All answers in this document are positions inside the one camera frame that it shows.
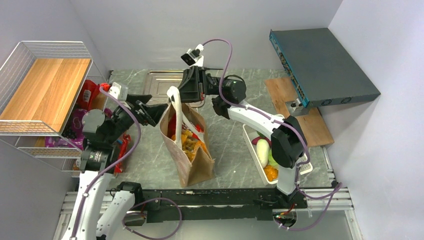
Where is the burlap grocery bag pink print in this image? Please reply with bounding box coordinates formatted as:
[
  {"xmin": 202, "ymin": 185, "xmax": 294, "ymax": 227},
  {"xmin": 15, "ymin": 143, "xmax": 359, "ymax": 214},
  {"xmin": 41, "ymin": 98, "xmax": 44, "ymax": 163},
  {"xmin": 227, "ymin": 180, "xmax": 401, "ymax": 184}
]
[{"xmin": 159, "ymin": 86, "xmax": 215, "ymax": 187}]

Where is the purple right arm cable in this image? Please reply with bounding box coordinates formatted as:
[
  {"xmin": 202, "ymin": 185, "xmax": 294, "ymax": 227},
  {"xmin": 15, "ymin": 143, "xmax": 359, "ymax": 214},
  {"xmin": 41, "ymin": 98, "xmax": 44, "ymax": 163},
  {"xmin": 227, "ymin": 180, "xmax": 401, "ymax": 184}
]
[{"xmin": 202, "ymin": 38, "xmax": 344, "ymax": 232}]

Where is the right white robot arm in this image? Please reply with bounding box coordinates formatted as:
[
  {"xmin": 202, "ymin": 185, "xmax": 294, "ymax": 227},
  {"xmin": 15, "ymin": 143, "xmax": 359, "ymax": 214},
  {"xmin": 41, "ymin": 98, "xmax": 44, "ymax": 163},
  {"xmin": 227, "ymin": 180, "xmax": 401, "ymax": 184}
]
[{"xmin": 177, "ymin": 44, "xmax": 309, "ymax": 208}]

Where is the white eggplant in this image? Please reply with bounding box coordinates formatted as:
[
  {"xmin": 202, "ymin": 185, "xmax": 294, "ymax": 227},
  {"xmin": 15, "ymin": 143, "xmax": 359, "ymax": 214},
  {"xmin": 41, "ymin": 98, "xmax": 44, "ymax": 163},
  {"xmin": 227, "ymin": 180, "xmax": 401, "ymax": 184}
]
[{"xmin": 256, "ymin": 139, "xmax": 270, "ymax": 168}]

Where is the white perforated plastic basket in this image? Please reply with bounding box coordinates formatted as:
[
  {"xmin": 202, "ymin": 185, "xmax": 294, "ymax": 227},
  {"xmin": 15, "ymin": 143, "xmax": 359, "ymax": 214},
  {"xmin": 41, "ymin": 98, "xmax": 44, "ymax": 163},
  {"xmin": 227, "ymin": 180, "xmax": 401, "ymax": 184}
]
[{"xmin": 242, "ymin": 123, "xmax": 314, "ymax": 186}]

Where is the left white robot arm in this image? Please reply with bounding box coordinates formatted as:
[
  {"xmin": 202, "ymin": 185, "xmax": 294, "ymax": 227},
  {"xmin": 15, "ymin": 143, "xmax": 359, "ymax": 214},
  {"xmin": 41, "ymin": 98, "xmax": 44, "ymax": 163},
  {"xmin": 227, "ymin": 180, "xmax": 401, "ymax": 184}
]
[{"xmin": 62, "ymin": 82, "xmax": 168, "ymax": 240}]

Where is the colourful snack pack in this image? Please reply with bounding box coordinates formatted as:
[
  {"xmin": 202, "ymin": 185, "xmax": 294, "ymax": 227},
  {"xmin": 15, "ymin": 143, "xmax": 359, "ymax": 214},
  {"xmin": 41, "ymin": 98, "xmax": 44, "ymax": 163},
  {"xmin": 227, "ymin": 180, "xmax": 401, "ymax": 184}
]
[{"xmin": 113, "ymin": 133, "xmax": 132, "ymax": 174}]

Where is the red candy bag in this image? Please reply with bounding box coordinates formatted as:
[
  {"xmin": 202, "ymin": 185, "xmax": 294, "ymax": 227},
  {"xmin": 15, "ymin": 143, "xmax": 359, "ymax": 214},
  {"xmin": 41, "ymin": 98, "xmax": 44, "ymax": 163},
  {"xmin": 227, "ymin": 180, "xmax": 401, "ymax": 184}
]
[{"xmin": 166, "ymin": 113, "xmax": 204, "ymax": 140}]

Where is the orange handle screwdriver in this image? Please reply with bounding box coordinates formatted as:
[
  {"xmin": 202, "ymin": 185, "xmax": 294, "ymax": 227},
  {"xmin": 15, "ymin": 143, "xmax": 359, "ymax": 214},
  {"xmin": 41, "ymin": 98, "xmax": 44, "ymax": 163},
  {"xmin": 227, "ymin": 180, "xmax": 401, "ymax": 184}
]
[{"xmin": 203, "ymin": 67, "xmax": 223, "ymax": 71}]

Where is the purple snack bag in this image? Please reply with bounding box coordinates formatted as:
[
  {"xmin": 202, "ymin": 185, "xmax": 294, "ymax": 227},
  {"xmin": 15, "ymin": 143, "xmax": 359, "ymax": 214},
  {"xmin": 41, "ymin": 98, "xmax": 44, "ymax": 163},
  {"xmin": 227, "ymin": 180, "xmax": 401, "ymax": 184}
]
[{"xmin": 44, "ymin": 108, "xmax": 88, "ymax": 150}]

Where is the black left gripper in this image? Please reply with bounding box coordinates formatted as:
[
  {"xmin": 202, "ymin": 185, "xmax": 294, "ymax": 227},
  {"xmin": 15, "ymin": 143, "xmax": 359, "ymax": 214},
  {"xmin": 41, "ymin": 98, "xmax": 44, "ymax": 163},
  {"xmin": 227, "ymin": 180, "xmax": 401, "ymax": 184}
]
[{"xmin": 106, "ymin": 93, "xmax": 168, "ymax": 144}]

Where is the orange ginger root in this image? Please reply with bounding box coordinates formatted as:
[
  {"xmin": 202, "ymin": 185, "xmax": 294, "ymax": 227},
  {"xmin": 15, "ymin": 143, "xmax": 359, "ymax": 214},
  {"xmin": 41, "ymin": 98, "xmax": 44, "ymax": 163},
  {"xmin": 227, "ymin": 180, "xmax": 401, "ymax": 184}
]
[{"xmin": 263, "ymin": 164, "xmax": 279, "ymax": 182}]

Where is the small red snack bag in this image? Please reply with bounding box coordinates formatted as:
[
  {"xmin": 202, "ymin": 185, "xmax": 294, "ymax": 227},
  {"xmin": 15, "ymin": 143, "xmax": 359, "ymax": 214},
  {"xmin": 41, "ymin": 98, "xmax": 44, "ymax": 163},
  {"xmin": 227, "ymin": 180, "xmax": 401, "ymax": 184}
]
[{"xmin": 76, "ymin": 79, "xmax": 100, "ymax": 111}]

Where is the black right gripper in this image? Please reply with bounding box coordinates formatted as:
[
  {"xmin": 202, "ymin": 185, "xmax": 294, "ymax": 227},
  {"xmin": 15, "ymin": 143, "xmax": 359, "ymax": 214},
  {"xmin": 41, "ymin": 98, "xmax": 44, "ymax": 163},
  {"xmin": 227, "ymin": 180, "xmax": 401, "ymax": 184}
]
[{"xmin": 169, "ymin": 65, "xmax": 227, "ymax": 103}]

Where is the blue grey network switch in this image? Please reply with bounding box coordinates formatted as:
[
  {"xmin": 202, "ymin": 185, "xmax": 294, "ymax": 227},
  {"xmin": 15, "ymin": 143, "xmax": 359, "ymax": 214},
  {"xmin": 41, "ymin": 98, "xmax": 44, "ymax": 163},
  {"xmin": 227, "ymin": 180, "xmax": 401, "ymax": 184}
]
[{"xmin": 269, "ymin": 28, "xmax": 381, "ymax": 111}]

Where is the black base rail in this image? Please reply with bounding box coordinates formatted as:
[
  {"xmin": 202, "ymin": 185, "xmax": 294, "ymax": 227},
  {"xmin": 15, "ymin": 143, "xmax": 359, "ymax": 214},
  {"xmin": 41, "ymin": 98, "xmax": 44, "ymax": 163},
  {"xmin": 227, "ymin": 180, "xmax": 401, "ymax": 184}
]
[{"xmin": 129, "ymin": 187, "xmax": 308, "ymax": 223}]

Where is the magenta sweet potato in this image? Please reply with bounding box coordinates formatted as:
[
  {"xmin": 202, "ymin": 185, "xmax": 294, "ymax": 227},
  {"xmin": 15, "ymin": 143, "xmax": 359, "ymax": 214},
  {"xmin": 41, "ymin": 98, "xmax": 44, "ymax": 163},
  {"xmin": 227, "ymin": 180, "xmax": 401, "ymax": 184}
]
[{"xmin": 251, "ymin": 136, "xmax": 264, "ymax": 146}]

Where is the silver metal tray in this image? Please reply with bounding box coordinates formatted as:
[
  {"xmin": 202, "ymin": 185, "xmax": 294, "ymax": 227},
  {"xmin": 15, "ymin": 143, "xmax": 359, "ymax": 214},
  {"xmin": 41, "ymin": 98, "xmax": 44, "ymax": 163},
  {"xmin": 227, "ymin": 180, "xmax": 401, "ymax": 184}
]
[{"xmin": 143, "ymin": 70, "xmax": 206, "ymax": 108}]

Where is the white wire shelf rack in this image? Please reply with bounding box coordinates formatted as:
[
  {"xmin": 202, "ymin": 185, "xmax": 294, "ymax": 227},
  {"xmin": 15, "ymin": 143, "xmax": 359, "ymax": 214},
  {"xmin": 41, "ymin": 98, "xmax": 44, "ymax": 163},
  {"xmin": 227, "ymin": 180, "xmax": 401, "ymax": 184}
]
[{"xmin": 0, "ymin": 40, "xmax": 109, "ymax": 178}]

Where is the wooden board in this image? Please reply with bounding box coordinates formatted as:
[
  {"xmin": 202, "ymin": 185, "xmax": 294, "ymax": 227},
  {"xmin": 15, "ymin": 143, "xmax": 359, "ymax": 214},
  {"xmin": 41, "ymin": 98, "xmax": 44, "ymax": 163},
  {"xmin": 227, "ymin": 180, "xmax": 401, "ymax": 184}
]
[{"xmin": 264, "ymin": 77, "xmax": 335, "ymax": 147}]

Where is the orange snack bag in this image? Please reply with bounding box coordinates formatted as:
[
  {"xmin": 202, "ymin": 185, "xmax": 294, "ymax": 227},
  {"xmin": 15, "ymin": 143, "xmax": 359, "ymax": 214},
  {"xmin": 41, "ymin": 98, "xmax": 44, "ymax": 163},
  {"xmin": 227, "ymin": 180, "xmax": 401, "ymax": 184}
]
[{"xmin": 181, "ymin": 130, "xmax": 209, "ymax": 163}]

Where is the green cabbage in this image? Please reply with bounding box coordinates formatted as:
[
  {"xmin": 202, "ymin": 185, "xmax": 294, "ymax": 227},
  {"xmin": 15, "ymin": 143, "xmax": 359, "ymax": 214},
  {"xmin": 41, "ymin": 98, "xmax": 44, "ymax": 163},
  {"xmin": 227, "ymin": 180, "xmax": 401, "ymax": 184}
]
[{"xmin": 268, "ymin": 150, "xmax": 278, "ymax": 168}]

